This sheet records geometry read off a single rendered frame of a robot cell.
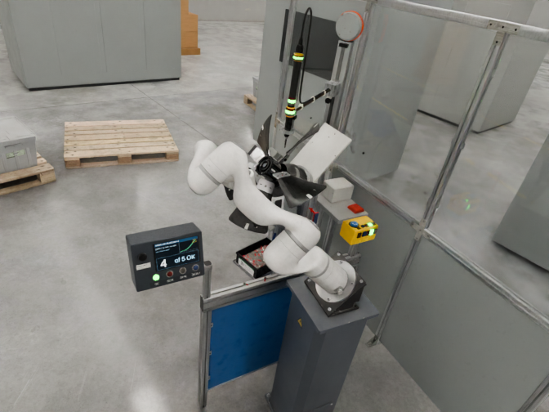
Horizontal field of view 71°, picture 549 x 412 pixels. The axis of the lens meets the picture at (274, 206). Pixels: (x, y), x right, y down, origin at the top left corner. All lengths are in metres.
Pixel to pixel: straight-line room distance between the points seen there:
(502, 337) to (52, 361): 2.46
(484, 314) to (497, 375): 0.31
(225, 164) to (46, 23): 5.92
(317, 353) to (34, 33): 6.23
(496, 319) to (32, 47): 6.64
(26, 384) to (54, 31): 5.42
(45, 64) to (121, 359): 5.34
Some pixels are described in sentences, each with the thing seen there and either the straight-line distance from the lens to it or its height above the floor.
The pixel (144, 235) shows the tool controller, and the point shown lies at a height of 1.24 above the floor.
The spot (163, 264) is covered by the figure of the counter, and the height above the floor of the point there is 1.16.
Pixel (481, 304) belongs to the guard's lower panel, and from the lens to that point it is 2.21.
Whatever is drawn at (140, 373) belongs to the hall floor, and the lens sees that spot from 2.60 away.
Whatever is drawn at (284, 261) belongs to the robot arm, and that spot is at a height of 1.26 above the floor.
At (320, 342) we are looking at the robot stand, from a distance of 1.72.
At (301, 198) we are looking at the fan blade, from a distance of 1.85.
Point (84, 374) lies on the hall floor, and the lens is 2.66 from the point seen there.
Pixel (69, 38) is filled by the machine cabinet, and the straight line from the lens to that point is 7.14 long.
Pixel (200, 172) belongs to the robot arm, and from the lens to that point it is 1.33.
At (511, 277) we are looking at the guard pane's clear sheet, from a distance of 2.08.
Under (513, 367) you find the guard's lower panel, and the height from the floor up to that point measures 0.68.
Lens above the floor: 2.14
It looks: 32 degrees down
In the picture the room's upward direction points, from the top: 8 degrees clockwise
